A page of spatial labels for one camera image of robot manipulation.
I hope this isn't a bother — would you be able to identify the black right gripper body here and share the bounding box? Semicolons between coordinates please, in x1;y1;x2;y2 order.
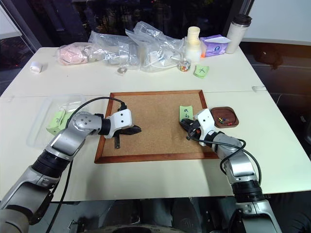
182;119;203;141

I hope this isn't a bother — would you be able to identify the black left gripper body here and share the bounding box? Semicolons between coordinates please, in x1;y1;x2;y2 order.
113;125;133;137

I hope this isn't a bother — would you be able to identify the green note with handwriting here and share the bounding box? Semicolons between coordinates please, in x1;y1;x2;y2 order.
178;104;194;122

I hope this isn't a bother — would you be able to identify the dark wooden tray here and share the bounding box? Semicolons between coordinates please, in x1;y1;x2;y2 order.
209;105;240;129

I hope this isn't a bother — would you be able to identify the green sticky note pad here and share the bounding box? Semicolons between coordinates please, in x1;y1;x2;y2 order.
193;64;210;80

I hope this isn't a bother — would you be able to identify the clear jar of coloured pushpins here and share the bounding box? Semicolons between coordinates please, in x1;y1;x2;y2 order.
178;58;192;72

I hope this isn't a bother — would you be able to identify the small green sticky note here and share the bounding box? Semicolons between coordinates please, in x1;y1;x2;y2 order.
62;111;74;125

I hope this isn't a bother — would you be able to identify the large green sticky note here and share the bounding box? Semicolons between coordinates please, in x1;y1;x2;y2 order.
46;110;66;136

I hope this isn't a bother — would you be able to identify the clear plastic box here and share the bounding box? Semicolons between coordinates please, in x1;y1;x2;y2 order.
26;94;88;148

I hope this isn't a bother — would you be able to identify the wood-framed cork board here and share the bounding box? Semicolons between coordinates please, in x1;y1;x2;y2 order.
94;89;220;165

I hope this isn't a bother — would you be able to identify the translucent white plastic bottle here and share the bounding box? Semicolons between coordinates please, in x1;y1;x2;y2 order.
183;36;203;62

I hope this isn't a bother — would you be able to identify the purple tissue pack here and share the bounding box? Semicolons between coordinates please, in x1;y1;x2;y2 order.
199;34;232;59

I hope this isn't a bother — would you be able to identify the crumpled clear plastic bag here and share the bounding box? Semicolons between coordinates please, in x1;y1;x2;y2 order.
84;31;142;67

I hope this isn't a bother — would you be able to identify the plastic bag with pink contents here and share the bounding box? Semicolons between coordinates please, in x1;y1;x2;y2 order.
57;42;91;66

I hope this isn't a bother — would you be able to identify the white tumbler with black lid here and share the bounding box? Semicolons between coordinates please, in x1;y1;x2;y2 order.
224;14;254;55

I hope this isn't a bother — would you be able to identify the dark brown background object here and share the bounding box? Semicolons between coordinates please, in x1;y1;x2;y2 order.
253;47;284;70

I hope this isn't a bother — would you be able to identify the white tape roll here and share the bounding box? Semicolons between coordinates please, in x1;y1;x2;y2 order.
30;61;43;74

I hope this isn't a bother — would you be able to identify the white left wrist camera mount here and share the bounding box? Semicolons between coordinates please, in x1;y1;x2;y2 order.
104;109;135;139

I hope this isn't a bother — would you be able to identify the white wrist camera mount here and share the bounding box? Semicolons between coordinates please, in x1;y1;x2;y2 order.
104;109;135;139
195;108;217;147

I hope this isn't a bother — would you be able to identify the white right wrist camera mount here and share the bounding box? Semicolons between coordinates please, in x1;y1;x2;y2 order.
195;108;217;147

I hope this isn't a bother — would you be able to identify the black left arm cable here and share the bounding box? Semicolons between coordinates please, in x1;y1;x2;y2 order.
45;97;128;233

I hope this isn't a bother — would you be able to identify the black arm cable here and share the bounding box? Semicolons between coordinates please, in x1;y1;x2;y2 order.
186;134;263;193
45;97;128;233

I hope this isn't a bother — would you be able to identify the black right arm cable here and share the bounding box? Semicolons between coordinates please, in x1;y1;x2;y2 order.
186;134;263;193

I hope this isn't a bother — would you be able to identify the clear bag with white cable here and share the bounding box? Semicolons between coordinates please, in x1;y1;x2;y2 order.
124;21;186;73

